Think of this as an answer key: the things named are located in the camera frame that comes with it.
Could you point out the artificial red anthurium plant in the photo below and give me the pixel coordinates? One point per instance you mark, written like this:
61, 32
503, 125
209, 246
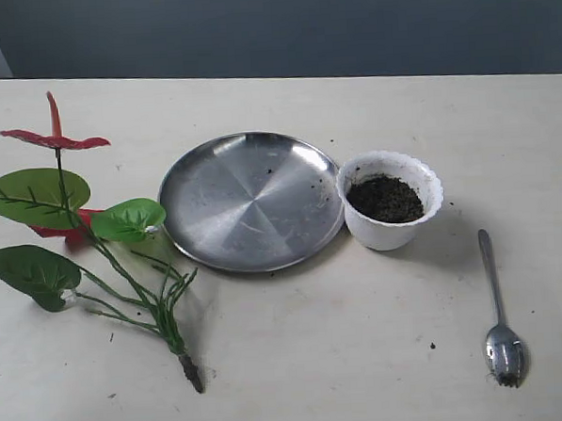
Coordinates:
129, 235

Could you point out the small metal spoon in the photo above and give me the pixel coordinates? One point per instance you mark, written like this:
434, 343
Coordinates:
506, 356

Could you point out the white scalloped plastic pot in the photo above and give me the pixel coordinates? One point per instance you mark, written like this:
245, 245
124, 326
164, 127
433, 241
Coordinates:
380, 235

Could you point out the dark soil in pot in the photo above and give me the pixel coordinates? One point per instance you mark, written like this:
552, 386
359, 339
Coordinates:
385, 199

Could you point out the round stainless steel plate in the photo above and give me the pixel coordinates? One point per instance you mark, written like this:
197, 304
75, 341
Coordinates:
252, 202

